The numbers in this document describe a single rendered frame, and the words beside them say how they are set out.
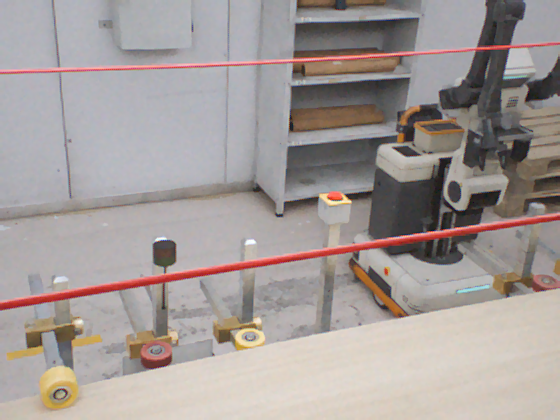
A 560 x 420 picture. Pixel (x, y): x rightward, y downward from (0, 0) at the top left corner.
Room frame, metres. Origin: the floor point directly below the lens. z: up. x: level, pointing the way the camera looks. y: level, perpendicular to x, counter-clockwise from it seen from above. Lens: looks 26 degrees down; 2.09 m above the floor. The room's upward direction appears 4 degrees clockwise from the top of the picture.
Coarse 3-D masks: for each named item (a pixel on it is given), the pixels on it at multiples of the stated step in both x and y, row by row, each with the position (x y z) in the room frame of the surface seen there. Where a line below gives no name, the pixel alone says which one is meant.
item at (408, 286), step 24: (360, 240) 3.48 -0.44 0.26; (360, 264) 3.44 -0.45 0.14; (384, 264) 3.25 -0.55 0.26; (408, 264) 3.22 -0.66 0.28; (432, 264) 3.24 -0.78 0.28; (456, 264) 3.26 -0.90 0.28; (504, 264) 3.29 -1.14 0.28; (384, 288) 3.20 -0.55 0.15; (408, 288) 3.04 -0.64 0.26; (432, 288) 3.02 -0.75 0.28; (456, 288) 3.05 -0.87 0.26; (480, 288) 3.09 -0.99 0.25; (408, 312) 3.00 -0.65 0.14
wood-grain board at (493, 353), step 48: (336, 336) 1.69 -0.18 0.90; (384, 336) 1.70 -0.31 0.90; (432, 336) 1.72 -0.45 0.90; (480, 336) 1.74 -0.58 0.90; (528, 336) 1.76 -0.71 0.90; (96, 384) 1.44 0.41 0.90; (144, 384) 1.45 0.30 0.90; (192, 384) 1.45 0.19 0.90; (240, 384) 1.46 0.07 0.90; (288, 384) 1.47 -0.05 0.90; (336, 384) 1.49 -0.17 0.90; (384, 384) 1.50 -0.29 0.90; (432, 384) 1.52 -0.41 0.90; (480, 384) 1.53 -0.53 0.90; (528, 384) 1.55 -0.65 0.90
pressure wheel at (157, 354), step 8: (152, 344) 1.60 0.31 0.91; (160, 344) 1.60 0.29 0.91; (168, 344) 1.60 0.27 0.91; (144, 352) 1.56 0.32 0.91; (152, 352) 1.57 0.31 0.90; (160, 352) 1.57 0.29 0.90; (168, 352) 1.57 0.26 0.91; (144, 360) 1.54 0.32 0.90; (152, 360) 1.53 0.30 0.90; (160, 360) 1.54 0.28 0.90; (168, 360) 1.55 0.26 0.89; (152, 368) 1.53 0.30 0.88
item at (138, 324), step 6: (120, 294) 1.92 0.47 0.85; (126, 294) 1.90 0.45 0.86; (126, 300) 1.87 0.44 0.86; (132, 300) 1.87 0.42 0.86; (126, 306) 1.84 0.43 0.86; (132, 306) 1.84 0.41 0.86; (138, 306) 1.84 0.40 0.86; (126, 312) 1.84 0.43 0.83; (132, 312) 1.81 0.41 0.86; (138, 312) 1.81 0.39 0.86; (132, 318) 1.78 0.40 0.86; (138, 318) 1.78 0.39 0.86; (132, 324) 1.77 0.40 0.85; (138, 324) 1.75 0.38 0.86; (144, 324) 1.75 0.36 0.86; (138, 330) 1.72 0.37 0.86; (144, 330) 1.72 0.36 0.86
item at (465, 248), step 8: (464, 248) 2.40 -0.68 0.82; (472, 248) 2.40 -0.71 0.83; (472, 256) 2.36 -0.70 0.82; (480, 256) 2.34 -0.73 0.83; (480, 264) 2.32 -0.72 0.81; (488, 264) 2.28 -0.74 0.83; (496, 264) 2.29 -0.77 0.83; (488, 272) 2.27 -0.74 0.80; (496, 272) 2.24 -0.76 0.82; (504, 272) 2.24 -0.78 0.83; (512, 288) 2.16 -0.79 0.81; (520, 288) 2.14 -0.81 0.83; (528, 288) 2.14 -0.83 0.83
